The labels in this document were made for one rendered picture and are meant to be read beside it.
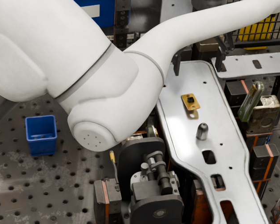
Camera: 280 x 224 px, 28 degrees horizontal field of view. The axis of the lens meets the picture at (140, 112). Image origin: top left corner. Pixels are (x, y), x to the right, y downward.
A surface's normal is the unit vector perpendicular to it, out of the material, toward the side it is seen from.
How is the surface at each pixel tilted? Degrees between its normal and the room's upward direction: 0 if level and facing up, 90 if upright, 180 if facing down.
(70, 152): 0
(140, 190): 0
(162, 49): 35
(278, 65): 0
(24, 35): 66
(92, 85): 52
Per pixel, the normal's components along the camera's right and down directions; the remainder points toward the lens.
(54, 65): -0.09, 0.43
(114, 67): 0.68, -0.26
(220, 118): 0.07, -0.70
